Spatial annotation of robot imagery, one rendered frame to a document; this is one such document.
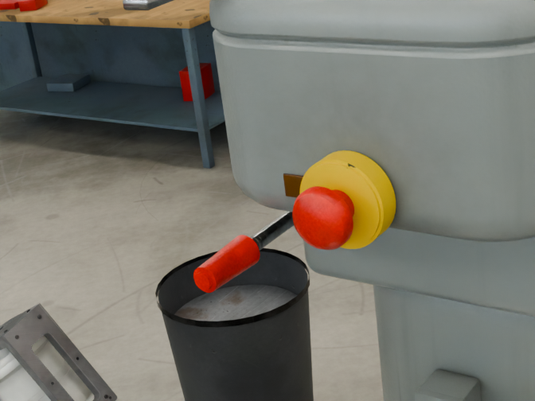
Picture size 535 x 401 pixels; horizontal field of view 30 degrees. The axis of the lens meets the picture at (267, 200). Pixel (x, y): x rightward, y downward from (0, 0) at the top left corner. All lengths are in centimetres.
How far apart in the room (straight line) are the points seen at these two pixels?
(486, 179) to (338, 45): 12
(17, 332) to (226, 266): 15
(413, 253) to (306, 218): 17
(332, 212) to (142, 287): 395
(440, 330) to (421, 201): 23
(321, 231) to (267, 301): 257
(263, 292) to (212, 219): 190
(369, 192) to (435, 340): 25
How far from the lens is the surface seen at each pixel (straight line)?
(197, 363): 297
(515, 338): 79
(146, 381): 383
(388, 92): 59
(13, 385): 71
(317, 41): 61
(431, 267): 75
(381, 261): 77
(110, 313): 437
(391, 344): 86
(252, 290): 325
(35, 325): 70
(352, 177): 60
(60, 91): 705
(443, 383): 82
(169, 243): 491
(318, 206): 59
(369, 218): 61
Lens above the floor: 200
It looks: 23 degrees down
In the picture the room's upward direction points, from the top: 8 degrees counter-clockwise
